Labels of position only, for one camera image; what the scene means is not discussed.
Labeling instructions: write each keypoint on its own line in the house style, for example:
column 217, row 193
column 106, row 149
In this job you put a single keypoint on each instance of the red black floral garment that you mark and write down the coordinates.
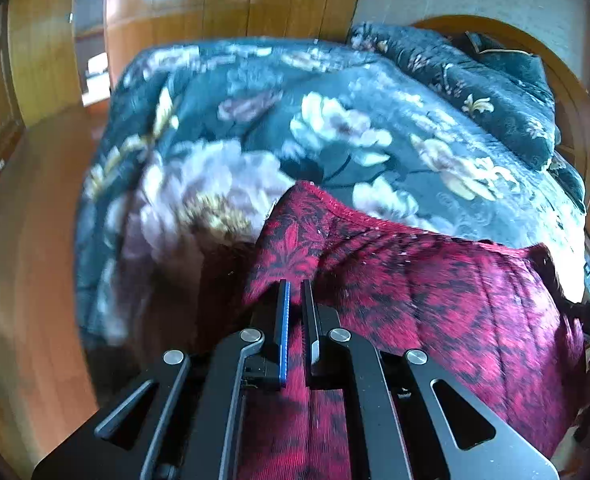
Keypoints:
column 486, row 312

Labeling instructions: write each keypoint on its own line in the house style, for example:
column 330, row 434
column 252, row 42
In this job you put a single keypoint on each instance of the wooden arched headboard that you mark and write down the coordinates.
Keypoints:
column 572, row 99

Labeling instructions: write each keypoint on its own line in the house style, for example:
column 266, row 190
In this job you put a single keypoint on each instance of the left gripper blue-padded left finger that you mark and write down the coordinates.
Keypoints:
column 270, row 323

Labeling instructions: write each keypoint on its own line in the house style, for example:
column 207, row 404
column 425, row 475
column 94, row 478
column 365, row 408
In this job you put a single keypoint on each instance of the dark teal pillow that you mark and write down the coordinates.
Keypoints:
column 521, row 65

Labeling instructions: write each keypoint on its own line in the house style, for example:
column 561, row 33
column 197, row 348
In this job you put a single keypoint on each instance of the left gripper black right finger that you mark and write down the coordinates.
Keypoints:
column 322, row 355

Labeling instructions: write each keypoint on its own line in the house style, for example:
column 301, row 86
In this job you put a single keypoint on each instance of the dark teal floral bedspread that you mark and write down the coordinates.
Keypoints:
column 203, row 139

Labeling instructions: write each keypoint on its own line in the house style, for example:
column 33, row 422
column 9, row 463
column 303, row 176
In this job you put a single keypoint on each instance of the white stacked items on shelf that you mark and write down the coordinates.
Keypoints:
column 97, row 80

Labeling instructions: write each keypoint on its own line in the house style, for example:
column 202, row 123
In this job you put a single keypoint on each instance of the folded dark floral quilt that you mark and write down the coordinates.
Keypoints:
column 520, row 116

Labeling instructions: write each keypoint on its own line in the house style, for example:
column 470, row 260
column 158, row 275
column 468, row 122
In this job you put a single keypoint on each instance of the wooden wardrobe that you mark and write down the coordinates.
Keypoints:
column 122, row 28

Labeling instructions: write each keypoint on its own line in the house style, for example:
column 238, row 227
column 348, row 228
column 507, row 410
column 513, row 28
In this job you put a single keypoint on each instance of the wooden door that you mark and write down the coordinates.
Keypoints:
column 43, row 63

